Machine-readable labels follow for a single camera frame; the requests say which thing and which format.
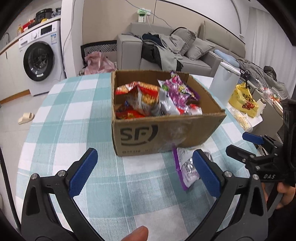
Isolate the person's right hand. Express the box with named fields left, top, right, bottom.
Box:
left=263, top=181, right=296, bottom=210

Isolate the white washing machine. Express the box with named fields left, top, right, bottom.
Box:
left=18, top=20, right=66, bottom=96

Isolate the white wall socket charger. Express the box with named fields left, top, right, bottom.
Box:
left=137, top=8, right=151, bottom=23

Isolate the grey sofa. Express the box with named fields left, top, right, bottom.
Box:
left=117, top=21, right=245, bottom=77

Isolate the person's left thumb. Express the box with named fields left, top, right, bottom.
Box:
left=122, top=226, right=149, bottom=241

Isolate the pink bag on floor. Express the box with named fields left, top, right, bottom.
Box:
left=84, top=51, right=117, bottom=75

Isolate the grey throw pillow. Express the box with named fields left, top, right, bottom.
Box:
left=185, top=38, right=215, bottom=61

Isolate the black patterned chair back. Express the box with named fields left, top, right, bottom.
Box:
left=80, top=40, right=117, bottom=66

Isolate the dark clothes pile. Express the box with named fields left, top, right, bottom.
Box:
left=141, top=33, right=163, bottom=69

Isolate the purple silver snack bag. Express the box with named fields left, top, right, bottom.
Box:
left=172, top=144, right=213, bottom=191

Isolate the red chips snack bag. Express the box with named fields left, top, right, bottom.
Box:
left=115, top=104, right=145, bottom=120

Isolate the yellow plastic bag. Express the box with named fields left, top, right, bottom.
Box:
left=229, top=82, right=258, bottom=118

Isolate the orange noodle snack bag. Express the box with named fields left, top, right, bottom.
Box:
left=115, top=81, right=161, bottom=116

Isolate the white trash bin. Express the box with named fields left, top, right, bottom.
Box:
left=209, top=62, right=240, bottom=105

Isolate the beige slipper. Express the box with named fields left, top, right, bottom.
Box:
left=18, top=113, right=35, bottom=125

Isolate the brown SF cardboard box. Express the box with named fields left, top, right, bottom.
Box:
left=111, top=70, right=226, bottom=157

